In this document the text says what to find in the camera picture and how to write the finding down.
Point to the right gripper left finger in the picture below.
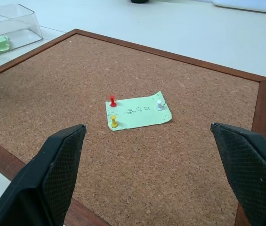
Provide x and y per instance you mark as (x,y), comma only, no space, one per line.
(36,188)

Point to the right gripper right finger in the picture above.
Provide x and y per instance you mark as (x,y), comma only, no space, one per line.
(252,169)

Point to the green note with writing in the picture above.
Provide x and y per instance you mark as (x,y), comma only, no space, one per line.
(139,118)

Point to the clear plastic box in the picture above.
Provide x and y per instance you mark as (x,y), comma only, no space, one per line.
(24,23)

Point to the yellow pushpin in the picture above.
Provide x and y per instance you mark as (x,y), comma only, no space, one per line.
(114,122)

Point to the white pushpin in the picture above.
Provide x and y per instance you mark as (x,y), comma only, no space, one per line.
(159,106)

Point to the red pushpin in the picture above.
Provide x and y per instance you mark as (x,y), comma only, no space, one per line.
(112,102)

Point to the wood-framed cork board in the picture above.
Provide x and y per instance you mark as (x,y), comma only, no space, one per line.
(147,61)

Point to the black round stand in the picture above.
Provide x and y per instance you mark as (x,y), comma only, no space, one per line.
(139,1)

